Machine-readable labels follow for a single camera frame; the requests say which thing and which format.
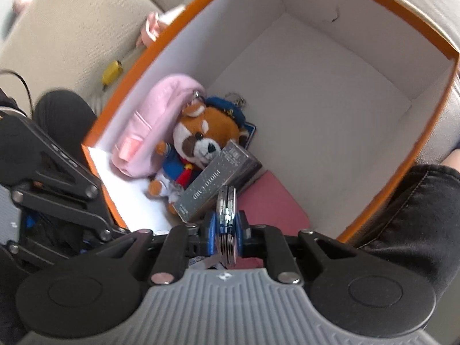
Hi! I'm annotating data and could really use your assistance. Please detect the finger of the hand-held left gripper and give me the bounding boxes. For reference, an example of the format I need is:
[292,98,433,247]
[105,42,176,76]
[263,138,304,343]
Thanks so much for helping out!
[11,117,113,241]
[6,241,89,266]

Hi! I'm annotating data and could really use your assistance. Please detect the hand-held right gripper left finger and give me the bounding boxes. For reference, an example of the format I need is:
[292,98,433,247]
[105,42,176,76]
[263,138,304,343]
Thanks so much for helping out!
[81,211,217,285]

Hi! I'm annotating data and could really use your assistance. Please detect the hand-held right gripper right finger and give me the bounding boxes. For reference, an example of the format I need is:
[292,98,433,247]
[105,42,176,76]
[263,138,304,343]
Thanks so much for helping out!
[236,211,360,284]

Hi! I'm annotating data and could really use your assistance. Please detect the round silver metal compact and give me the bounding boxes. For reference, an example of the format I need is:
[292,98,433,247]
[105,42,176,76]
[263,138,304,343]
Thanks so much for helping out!
[216,186,239,267]

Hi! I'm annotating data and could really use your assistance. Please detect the dark photo card box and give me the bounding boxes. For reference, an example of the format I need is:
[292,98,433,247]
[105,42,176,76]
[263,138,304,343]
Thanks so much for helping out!
[172,140,263,223]

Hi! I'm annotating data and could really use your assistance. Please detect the pink fabric pouch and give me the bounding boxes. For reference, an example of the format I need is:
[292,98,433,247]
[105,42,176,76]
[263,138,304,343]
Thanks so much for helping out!
[111,74,207,178]

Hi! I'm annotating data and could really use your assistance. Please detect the orange cardboard storage box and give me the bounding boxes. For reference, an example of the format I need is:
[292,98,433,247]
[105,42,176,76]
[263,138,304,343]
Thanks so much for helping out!
[81,0,460,245]

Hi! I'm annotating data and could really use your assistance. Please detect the maroon notebook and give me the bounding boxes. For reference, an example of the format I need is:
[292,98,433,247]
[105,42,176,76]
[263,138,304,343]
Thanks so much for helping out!
[235,170,311,239]

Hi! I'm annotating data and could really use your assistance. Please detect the red panda plush toy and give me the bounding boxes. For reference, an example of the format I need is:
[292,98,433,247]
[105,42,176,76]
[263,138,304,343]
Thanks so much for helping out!
[148,91,256,209]

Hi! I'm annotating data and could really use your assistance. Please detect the yellow soft pouch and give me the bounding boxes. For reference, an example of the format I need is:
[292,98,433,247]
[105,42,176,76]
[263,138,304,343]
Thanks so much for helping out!
[101,60,123,85]

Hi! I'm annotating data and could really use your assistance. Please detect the pink plastic handheld device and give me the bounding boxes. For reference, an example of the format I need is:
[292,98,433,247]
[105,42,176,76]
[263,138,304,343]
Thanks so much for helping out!
[136,4,187,49]

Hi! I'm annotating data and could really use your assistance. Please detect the person's black pants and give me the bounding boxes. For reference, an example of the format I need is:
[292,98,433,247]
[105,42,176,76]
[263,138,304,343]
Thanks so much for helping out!
[32,90,460,302]

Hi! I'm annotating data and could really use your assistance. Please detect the black cable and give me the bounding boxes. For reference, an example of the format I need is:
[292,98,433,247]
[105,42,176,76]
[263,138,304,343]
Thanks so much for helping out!
[0,70,33,117]

